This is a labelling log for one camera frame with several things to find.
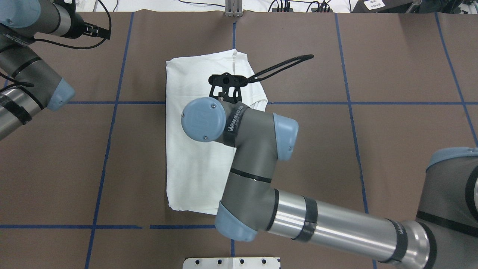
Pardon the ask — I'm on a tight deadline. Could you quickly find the aluminium frame post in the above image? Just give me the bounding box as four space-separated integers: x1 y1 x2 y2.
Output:
225 0 243 17

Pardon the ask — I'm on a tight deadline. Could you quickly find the white long-sleeve printed shirt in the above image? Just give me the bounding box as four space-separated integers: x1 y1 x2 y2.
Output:
166 49 254 216

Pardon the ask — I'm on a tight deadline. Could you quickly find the white camera mast pedestal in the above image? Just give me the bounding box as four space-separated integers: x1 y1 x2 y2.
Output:
182 257 282 269

